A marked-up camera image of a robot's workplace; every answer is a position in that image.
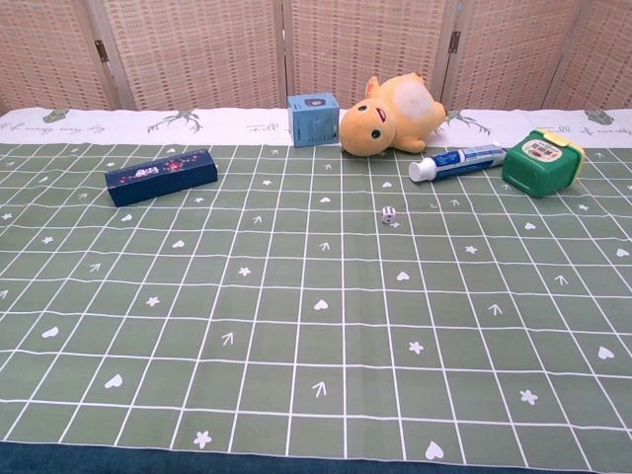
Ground dark blue long box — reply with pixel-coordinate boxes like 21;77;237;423
104;148;220;208

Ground green grid tablecloth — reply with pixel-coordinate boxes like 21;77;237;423
0;107;632;471

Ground white blue toothpaste tube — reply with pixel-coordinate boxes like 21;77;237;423
408;144;510;184

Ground light blue square box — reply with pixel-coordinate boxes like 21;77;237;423
286;93;342;149

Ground yellow plush toy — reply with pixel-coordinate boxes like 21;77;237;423
339;70;451;158

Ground green container with yellow lid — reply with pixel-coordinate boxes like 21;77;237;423
501;127;587;199

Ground woven folding screen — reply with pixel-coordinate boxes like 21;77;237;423
0;0;632;113

